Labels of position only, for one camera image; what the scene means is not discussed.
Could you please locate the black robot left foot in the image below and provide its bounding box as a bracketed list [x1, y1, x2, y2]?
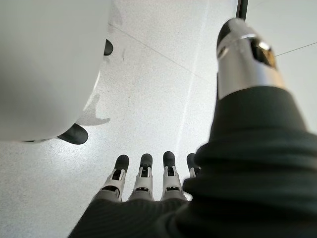
[103, 39, 114, 56]

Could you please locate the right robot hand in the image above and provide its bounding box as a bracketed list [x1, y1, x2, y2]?
[68, 18, 317, 238]

